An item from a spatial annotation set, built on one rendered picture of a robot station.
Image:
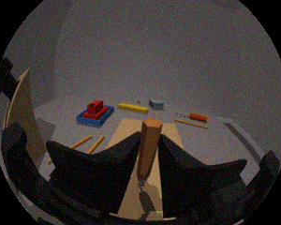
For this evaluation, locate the orange-handled awl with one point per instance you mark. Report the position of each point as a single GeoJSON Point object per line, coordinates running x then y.
{"type": "Point", "coordinates": [195, 116]}

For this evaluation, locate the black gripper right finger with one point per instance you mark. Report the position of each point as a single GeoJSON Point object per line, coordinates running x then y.
{"type": "Point", "coordinates": [183, 177]}

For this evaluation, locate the tan wooden panel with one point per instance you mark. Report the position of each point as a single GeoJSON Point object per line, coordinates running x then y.
{"type": "Point", "coordinates": [143, 201]}

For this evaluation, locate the yellow rectangular bar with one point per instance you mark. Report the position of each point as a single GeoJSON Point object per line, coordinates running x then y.
{"type": "Point", "coordinates": [135, 108]}

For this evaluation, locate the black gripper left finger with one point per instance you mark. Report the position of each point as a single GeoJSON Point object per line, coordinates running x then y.
{"type": "Point", "coordinates": [109, 170]}

